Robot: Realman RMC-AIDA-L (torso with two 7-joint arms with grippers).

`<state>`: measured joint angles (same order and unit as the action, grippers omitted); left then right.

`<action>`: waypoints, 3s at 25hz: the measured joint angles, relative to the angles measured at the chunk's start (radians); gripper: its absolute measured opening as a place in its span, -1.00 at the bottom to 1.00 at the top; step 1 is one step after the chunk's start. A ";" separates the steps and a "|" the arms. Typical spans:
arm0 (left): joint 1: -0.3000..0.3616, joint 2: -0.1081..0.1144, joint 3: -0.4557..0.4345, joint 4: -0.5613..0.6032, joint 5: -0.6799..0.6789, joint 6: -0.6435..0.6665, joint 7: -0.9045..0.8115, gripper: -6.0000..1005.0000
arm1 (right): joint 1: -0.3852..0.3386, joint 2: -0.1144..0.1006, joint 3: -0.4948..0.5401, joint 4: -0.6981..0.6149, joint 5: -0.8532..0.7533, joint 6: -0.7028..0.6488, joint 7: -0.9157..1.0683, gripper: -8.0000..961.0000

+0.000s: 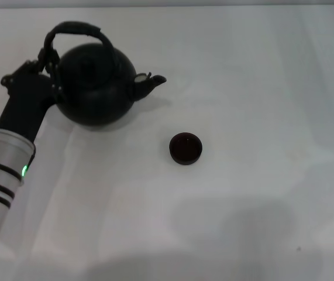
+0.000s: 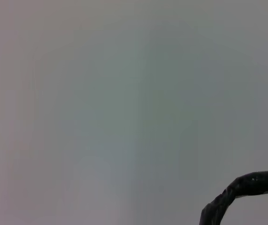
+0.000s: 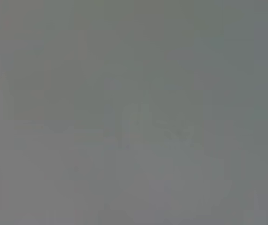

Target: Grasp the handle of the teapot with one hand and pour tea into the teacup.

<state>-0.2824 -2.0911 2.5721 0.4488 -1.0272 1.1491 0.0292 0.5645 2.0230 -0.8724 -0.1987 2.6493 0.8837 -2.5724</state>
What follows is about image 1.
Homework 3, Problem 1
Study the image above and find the small dark brown teacup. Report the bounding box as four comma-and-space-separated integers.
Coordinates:
168, 132, 203, 166

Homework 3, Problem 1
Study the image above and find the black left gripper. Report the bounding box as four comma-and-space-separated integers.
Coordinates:
0, 47, 67, 143

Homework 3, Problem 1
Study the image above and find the black round teapot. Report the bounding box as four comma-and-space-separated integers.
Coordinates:
43, 20, 167, 127

